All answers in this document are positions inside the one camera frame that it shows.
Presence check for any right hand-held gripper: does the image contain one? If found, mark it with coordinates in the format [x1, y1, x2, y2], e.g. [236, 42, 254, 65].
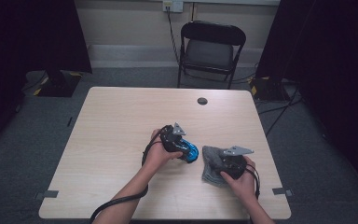
[214, 145, 255, 181]

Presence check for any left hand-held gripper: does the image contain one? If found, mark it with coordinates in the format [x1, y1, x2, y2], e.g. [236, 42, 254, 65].
[159, 121, 187, 154]

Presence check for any grey cloth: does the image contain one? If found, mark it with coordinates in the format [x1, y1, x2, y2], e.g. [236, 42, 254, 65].
[200, 145, 231, 189]

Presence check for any blue toy car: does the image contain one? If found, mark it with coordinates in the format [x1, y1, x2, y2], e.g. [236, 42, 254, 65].
[174, 137, 200, 164]

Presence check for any person's left hand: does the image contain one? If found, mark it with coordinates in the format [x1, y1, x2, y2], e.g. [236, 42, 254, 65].
[142, 128, 185, 174]

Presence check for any person's right hand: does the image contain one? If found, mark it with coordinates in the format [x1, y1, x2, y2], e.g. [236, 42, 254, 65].
[219, 155, 257, 203]

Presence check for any grey tape strip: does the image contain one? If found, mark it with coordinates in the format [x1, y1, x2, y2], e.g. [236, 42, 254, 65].
[34, 189, 60, 201]
[271, 187, 295, 198]

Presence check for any black stand base yellow tape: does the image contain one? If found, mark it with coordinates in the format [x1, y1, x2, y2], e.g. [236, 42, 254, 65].
[247, 76, 292, 103]
[32, 69, 84, 98]

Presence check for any black folding chair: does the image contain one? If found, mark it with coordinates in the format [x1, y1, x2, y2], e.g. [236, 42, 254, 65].
[176, 20, 247, 91]

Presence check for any black curtain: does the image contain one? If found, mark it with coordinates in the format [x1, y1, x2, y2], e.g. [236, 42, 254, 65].
[255, 0, 358, 198]
[0, 0, 93, 157]

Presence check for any left hand-held gripper black cable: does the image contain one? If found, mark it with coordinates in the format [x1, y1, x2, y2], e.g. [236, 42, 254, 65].
[89, 124, 170, 224]

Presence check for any hand-held gripper black cable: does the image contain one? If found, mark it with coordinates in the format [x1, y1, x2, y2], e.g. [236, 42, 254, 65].
[242, 162, 262, 201]
[89, 124, 170, 224]

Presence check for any right hand-held gripper black cable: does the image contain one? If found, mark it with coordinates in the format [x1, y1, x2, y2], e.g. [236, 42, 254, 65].
[242, 162, 262, 201]

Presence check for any long black floor cable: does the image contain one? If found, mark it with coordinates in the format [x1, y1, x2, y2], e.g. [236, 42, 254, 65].
[264, 84, 301, 138]

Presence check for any short black floor cable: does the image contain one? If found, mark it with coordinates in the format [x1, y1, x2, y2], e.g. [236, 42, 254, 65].
[257, 97, 304, 116]

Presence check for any black wall socket cable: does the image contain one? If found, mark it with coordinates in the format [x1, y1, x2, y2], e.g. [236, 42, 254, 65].
[166, 6, 182, 64]

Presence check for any white wall socket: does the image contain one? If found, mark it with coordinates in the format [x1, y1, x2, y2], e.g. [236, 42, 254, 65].
[162, 0, 185, 14]

